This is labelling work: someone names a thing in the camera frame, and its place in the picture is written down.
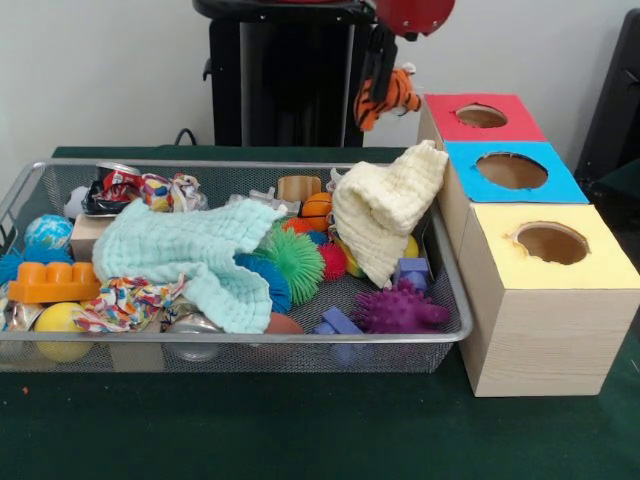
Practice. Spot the black chair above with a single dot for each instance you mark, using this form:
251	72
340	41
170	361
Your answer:
620	100

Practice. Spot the orange striped plush tiger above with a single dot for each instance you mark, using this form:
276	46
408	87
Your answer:
400	95

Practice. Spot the purple knobbly rubber ball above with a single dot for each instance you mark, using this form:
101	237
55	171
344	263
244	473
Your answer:
400	310

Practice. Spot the yellow smooth ball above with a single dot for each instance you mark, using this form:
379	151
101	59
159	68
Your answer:
57	320

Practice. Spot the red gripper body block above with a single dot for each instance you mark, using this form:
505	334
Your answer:
415	15

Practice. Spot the wooden three-hole sorting box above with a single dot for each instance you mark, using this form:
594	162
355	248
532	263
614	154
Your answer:
550	340

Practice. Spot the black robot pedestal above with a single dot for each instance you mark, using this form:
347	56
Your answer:
300	75

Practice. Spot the blue globe print ball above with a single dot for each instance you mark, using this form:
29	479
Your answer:
49	231

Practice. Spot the colourful crumpled cloth ball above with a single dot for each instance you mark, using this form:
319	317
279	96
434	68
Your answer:
167	192
125	300

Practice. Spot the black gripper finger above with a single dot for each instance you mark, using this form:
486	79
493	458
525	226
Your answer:
386	70
372	55

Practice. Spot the orange pegged toy block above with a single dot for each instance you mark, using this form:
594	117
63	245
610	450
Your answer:
55	282

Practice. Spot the small orange basketball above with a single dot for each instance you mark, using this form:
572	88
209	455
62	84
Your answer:
316	211

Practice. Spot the cream muslin cloth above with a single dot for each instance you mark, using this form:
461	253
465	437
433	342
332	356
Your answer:
385	205

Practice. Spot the mint green muslin cloth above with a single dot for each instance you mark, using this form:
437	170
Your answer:
190	240

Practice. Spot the green spiky puffer ball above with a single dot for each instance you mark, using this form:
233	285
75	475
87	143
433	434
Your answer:
300	265

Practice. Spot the dark green table cloth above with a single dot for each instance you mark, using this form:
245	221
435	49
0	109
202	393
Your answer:
300	430
620	187

